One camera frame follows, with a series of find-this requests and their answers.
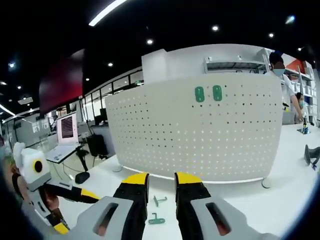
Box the person's left hand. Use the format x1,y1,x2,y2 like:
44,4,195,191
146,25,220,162
45,191,65,221

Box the recessed ceiling spotlights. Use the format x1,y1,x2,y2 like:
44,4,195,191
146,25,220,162
0,24,304,91

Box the black framed glass partition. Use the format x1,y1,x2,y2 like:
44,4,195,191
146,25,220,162
83,66,145,101

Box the black computer monitor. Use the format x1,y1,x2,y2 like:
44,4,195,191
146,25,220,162
94,107,110,126

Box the black laptop stand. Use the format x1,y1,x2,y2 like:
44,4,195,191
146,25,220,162
74,145,90,173

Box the hanging dark red screen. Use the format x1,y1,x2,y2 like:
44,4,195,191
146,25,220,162
38,48,86,116

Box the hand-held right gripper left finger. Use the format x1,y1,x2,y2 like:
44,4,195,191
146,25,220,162
72,172,150,240

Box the grey metal shelf rack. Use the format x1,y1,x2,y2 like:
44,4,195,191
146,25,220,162
203,54,271,75

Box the open white laptop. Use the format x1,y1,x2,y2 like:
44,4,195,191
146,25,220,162
45,113,81,164

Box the black bag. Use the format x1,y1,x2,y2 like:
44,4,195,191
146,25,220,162
86,134,110,158

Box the white perforated mounting plate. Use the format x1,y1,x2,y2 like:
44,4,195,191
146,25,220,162
104,74,283,189

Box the linear ceiling light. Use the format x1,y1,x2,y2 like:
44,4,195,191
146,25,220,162
88,0,129,27

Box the black computer mouse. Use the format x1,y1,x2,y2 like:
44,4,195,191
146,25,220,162
74,171,90,185

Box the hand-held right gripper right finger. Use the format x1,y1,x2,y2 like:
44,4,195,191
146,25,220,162
174,171,251,240

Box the green hook assembly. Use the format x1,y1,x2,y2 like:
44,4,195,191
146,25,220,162
212,84,223,102
152,195,168,208
194,86,205,103
147,213,166,225

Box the small blue yellow object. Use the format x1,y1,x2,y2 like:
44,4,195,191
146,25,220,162
300,113,310,135

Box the dark grey curved tool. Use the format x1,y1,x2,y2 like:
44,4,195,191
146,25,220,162
304,144,320,166

